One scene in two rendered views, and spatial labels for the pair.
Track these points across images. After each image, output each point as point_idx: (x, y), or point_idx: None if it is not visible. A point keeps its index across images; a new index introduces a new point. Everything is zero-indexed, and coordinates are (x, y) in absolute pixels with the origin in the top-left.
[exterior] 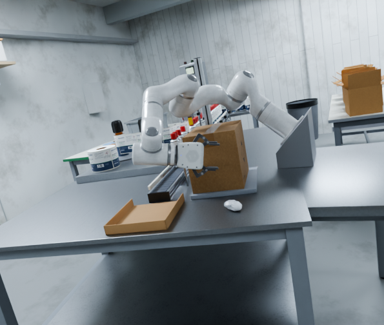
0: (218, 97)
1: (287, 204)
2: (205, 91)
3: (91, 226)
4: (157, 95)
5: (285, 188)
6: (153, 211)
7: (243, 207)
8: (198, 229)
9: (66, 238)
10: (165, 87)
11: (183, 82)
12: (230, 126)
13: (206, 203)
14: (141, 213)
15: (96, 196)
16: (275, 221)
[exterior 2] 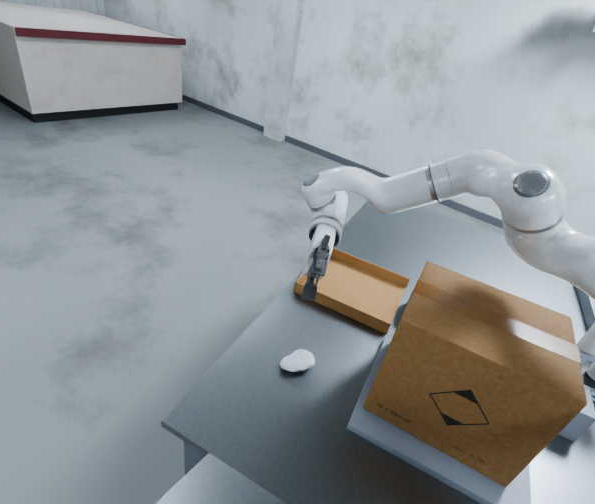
0: None
1: (249, 436)
2: (586, 252)
3: (362, 251)
4: (456, 166)
5: (329, 487)
6: (363, 296)
7: (293, 379)
8: (267, 312)
9: (343, 235)
10: (492, 166)
11: (501, 178)
12: (476, 339)
13: (351, 350)
14: (368, 286)
15: (479, 269)
16: (206, 383)
